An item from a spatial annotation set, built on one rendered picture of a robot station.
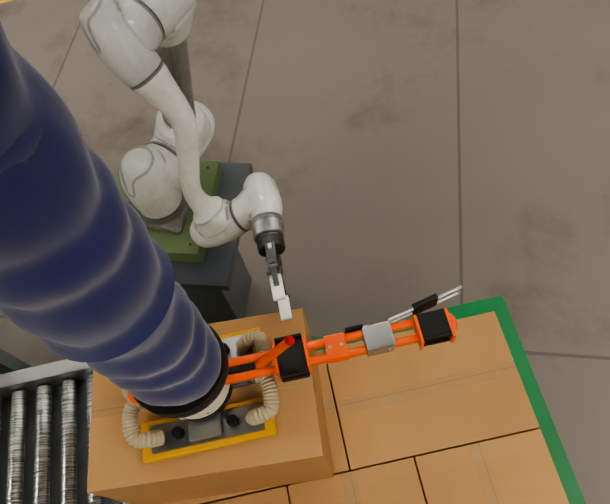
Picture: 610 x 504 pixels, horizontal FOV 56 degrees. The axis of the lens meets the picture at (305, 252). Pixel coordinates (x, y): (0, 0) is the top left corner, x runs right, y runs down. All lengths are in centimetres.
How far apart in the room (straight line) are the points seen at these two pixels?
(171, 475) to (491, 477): 94
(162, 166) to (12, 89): 126
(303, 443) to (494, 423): 69
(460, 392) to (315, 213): 129
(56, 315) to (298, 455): 85
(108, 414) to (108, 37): 94
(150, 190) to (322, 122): 157
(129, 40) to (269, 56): 230
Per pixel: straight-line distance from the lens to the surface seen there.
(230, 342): 158
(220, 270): 194
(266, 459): 152
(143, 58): 139
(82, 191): 70
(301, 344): 141
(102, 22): 137
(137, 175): 182
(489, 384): 198
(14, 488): 221
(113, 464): 163
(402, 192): 293
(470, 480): 191
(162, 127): 188
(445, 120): 322
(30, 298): 77
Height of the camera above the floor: 242
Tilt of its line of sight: 61 degrees down
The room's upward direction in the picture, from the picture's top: 13 degrees counter-clockwise
